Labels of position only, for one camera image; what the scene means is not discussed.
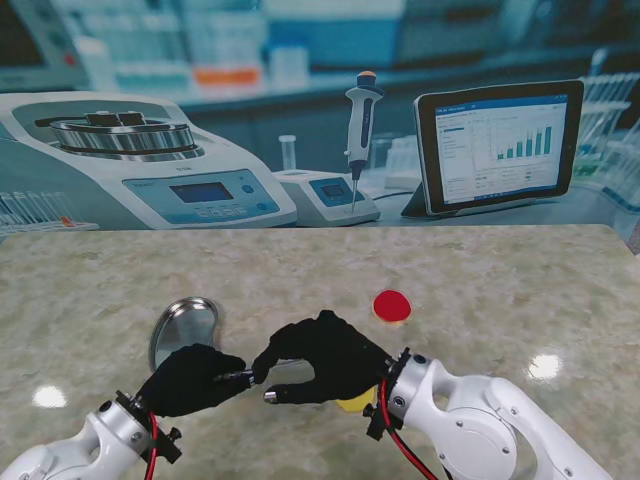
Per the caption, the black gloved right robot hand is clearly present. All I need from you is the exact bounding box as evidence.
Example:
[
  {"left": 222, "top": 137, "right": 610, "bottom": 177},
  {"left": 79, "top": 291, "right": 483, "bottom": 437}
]
[{"left": 251, "top": 309, "right": 394, "bottom": 405}]

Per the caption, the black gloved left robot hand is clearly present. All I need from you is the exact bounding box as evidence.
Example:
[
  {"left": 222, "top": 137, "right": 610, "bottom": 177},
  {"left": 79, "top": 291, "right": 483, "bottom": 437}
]
[{"left": 137, "top": 343, "right": 256, "bottom": 419}]

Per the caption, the clear culture dish yellow lid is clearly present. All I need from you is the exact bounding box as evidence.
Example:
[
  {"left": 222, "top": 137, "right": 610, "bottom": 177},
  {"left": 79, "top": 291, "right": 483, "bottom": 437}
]
[{"left": 335, "top": 387, "right": 379, "bottom": 415}]

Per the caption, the red filter paper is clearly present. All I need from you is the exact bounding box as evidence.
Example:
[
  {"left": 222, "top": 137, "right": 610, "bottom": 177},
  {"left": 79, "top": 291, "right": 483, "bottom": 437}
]
[{"left": 373, "top": 289, "right": 412, "bottom": 323}]

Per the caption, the round stainless steel tray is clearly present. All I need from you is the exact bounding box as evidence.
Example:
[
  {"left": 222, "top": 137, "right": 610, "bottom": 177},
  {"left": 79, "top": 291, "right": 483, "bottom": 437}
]
[{"left": 149, "top": 296, "right": 221, "bottom": 374}]

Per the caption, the lab scene backdrop poster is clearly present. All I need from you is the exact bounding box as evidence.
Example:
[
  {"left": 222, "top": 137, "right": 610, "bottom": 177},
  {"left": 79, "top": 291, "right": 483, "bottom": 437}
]
[{"left": 0, "top": 0, "right": 640, "bottom": 231}]

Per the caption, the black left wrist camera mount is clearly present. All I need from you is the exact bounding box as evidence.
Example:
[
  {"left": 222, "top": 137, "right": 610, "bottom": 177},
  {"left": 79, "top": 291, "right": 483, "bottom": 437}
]
[{"left": 153, "top": 426, "right": 184, "bottom": 464}]

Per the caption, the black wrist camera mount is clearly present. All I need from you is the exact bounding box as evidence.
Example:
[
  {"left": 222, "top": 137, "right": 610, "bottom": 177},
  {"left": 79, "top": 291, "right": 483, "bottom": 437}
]
[
  {"left": 153, "top": 426, "right": 184, "bottom": 464},
  {"left": 363, "top": 401, "right": 402, "bottom": 442}
]

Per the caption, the red left wrist cable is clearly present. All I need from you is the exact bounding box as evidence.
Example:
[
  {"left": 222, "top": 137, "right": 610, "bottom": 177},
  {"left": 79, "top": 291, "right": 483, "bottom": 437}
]
[{"left": 146, "top": 411, "right": 162, "bottom": 480}]

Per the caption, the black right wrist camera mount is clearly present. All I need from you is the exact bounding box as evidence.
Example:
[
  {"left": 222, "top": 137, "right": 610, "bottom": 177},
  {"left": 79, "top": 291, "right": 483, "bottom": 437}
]
[{"left": 363, "top": 401, "right": 402, "bottom": 442}]

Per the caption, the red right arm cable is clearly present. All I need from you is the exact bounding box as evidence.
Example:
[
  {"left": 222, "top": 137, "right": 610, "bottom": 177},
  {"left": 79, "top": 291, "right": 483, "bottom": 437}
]
[{"left": 379, "top": 378, "right": 441, "bottom": 480}]

